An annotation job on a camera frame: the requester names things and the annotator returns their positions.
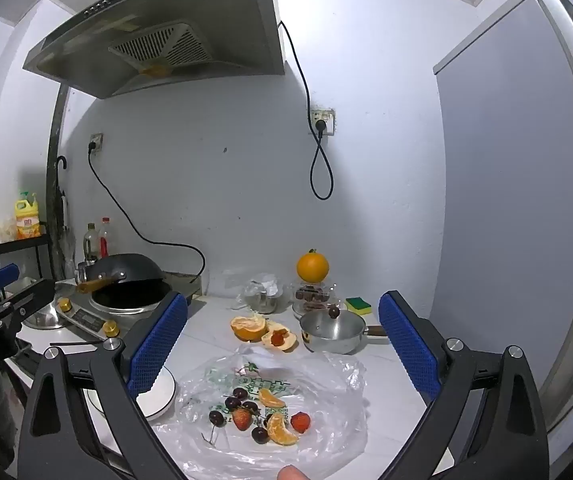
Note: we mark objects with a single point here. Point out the white door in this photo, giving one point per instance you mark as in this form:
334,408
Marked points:
506,185

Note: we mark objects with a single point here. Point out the dark red cherry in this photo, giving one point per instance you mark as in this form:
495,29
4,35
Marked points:
232,402
259,434
240,393
216,417
250,406

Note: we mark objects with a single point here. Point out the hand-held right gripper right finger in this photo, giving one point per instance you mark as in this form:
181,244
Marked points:
409,345

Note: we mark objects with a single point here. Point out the black chopstick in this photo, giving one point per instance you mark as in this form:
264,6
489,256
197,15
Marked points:
76,343

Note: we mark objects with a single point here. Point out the metal cup in plastic bag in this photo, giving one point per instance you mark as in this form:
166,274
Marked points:
264,295

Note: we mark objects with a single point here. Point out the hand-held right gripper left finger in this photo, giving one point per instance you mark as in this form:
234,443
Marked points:
159,345

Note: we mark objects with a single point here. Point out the stainless steel pot lid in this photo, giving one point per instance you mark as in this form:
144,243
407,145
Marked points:
41,317

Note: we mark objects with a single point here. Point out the black umbrella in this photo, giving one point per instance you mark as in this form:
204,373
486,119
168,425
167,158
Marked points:
61,195

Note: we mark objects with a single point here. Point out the hollowed orange half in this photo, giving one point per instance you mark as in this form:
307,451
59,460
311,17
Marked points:
247,327

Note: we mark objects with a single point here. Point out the silver induction cooker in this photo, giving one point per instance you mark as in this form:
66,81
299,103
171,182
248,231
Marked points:
86,317

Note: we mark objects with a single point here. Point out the wall socket with black plug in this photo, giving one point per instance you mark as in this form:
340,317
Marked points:
322,122
95,144

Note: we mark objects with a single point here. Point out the yellow green sponge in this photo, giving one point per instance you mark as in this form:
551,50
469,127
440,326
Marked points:
358,305

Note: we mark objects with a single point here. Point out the steel saucepan with lid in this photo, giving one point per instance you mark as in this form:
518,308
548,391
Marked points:
331,332

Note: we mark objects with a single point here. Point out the person's right hand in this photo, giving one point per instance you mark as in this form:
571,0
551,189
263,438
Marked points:
294,474

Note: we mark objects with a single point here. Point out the dark oil bottle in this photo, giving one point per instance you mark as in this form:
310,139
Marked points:
90,242

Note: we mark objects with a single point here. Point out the clear printed plastic bag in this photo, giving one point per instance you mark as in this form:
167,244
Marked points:
326,400

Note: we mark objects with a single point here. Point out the yellow detergent bottle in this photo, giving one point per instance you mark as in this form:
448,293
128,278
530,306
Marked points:
28,217

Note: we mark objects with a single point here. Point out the whole orange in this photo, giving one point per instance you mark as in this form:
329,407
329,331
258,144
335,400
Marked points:
312,266

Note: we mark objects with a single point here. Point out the orange peel piece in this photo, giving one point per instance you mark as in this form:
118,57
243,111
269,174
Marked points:
286,342

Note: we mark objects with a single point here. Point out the red strawberry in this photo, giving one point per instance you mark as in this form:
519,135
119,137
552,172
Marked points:
241,418
300,421

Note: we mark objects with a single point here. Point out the steel range hood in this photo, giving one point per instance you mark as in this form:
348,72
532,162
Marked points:
216,10

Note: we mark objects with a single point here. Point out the orange segment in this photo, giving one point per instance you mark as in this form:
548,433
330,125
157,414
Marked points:
271,399
281,431

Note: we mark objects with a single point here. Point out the glass jar with chocolates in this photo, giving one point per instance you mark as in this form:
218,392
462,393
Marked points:
311,297

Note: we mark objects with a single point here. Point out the red-capped bottle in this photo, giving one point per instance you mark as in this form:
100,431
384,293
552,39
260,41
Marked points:
105,237

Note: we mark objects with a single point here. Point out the dark vertical pipe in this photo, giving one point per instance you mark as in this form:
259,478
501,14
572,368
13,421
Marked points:
52,160

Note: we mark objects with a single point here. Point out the black metal rack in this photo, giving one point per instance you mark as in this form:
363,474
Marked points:
16,245

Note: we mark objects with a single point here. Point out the white plate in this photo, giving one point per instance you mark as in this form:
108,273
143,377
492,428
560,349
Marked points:
159,400

